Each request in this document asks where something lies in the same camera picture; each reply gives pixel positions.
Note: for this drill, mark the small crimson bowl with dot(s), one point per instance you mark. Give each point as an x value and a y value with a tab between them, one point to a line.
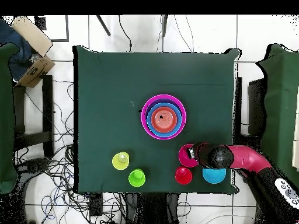
183	158

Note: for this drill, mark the small orange bowl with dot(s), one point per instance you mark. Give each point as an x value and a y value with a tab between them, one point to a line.
167	121

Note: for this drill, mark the medium blue bowl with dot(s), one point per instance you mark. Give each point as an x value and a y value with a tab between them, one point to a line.
149	123

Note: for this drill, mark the large pink bowl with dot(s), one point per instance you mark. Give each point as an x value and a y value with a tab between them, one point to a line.
163	96

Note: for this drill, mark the yellow cup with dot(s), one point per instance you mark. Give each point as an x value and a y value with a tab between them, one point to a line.
119	162

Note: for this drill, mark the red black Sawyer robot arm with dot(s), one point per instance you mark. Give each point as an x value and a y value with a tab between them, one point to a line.
245	158

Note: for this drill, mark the red cup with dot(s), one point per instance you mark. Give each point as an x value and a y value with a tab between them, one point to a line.
183	176

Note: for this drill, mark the small blue bowl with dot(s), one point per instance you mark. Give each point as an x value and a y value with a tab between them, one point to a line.
213	176

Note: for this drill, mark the green cup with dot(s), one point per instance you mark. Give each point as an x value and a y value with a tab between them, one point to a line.
137	178

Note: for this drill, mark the black box cabinet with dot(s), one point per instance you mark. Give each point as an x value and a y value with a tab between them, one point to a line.
255	105

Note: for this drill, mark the black floor box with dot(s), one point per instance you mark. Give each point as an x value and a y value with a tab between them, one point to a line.
95	205

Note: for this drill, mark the dark green tablecloth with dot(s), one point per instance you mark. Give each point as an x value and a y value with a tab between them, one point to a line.
112	74

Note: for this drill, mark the brown cardboard box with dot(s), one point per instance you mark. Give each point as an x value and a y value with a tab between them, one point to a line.
35	72

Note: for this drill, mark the beige cushion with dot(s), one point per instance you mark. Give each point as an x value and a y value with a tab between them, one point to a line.
32	35

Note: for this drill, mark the dark blue cloth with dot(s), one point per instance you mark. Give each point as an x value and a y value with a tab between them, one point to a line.
16	58

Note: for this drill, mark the black stand frame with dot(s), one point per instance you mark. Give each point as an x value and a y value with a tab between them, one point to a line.
48	105

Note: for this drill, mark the black pedestal foot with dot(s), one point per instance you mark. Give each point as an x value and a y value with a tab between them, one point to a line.
35	164

